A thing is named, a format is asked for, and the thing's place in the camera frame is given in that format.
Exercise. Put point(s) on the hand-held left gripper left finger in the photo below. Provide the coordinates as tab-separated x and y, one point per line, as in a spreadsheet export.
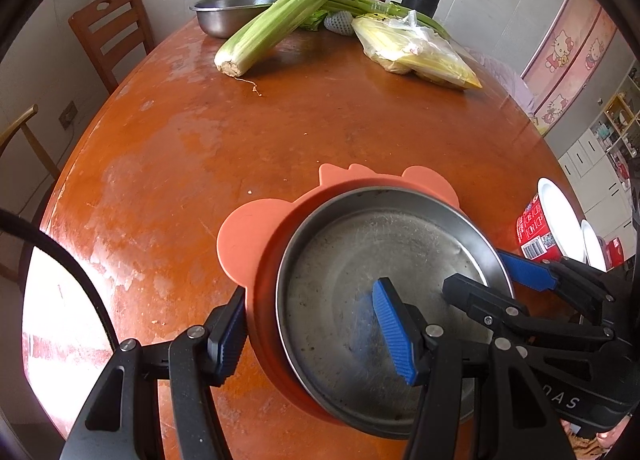
230	335

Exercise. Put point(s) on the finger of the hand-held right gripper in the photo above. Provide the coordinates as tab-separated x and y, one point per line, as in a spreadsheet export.
475	296
530	272

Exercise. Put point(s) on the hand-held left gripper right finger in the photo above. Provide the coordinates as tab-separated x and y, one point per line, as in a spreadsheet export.
395	335

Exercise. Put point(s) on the round steel pan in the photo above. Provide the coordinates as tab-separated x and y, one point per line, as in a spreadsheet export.
340	260

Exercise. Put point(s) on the orange animal-shaped plastic plate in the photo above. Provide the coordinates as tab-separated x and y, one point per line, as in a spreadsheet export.
245	235

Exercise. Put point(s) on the pink white shoe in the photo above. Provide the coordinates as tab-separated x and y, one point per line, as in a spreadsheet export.
607	436

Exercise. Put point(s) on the white storage cabinet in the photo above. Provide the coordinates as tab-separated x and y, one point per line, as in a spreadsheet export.
590	160

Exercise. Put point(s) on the purple cloth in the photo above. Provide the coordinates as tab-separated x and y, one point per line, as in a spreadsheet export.
505	80

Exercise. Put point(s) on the pink cartoon cat wardrobe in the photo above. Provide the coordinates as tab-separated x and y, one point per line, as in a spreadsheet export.
565	55

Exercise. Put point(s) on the yellow plastic food bag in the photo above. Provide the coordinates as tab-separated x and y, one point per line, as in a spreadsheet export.
415	55

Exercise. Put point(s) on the wooden armrest chair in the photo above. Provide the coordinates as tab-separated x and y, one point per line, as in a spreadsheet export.
30	145

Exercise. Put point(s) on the white foam net fruit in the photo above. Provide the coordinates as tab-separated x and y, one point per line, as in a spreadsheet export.
340	23

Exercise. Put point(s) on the long green vegetable bunch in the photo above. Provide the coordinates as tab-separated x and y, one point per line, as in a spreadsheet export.
370	5

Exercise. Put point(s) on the thick celery bunch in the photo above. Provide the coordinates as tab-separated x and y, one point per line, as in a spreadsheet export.
280	20

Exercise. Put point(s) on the small steel basin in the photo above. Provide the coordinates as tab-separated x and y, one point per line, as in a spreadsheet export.
220	15

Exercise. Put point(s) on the wooden slat-back chair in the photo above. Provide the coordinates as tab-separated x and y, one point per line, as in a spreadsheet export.
100	35

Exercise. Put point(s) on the low wall socket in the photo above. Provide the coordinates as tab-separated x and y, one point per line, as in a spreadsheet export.
68	114

